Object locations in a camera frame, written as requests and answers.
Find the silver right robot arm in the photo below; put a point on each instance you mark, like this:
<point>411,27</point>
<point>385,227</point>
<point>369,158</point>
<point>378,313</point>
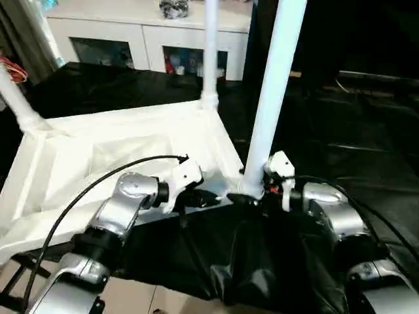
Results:
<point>337,209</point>

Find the small tan label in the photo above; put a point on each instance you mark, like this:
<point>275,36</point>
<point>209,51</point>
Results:
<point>295,75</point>

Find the white plastic table leg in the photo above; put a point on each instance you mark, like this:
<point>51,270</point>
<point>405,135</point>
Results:
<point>18,98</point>
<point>210,49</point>
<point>275,81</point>

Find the white sideboard cabinet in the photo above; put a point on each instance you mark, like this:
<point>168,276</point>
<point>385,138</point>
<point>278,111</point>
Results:
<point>131,29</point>

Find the black folding stand frame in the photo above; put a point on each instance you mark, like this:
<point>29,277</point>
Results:
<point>19,278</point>

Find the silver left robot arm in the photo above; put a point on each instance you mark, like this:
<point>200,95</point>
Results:
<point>114,209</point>

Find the white plastic table top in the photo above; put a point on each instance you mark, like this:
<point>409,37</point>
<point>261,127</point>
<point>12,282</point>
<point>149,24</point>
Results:
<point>98,147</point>

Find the dark glittery ornament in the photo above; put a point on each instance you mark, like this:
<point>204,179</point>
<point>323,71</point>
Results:
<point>173,8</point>

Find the red and white bundle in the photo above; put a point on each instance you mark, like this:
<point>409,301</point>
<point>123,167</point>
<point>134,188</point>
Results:
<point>14,70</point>

